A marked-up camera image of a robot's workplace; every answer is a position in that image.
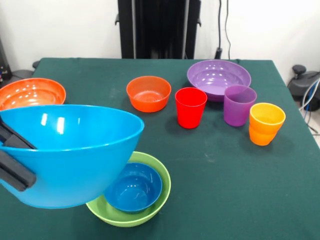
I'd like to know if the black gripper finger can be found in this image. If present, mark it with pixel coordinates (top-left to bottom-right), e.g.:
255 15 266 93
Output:
0 116 38 150
0 149 37 193

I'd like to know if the large orange bowl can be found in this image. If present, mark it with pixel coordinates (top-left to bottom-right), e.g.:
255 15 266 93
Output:
0 77 67 111

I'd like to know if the large light blue bowl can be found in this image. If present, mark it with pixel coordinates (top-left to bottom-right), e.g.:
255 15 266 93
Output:
0 104 145 210

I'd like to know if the small dark blue bowl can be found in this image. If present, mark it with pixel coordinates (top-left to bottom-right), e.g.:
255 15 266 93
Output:
103 162 163 215

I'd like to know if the small orange bowl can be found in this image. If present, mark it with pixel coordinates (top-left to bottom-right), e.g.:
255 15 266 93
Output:
126 75 172 113

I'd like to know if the green bowl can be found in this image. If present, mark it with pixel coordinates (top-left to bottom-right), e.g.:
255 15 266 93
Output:
85 151 172 228

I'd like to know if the grey office chair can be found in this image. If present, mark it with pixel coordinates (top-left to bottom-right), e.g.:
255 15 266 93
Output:
4 69 35 82

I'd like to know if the black equipment stand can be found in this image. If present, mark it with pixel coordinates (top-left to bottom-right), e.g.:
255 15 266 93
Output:
0 37 11 81

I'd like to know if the red cup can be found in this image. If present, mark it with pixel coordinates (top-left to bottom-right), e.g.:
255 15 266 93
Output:
174 87 208 130

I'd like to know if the dark green table cloth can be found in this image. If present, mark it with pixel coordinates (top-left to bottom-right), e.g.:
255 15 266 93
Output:
0 57 320 240

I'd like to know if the purple bowl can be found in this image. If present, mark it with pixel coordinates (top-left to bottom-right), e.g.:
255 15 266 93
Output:
186 59 252 103

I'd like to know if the purple cup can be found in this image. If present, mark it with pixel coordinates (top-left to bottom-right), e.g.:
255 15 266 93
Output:
223 84 258 128

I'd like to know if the orange cup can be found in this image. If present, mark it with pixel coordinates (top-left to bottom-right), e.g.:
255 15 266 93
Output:
248 102 287 147

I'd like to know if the black chair base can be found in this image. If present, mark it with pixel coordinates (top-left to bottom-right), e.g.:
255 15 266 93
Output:
287 64 320 112

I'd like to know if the black cable with plug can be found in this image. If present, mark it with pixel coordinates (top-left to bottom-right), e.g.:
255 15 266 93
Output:
214 0 224 60

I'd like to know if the thin black cable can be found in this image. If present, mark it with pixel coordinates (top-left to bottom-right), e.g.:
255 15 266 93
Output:
224 0 241 63

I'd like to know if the bundle of floor cables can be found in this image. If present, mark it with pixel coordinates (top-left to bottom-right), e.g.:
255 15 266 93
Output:
298 79 320 137

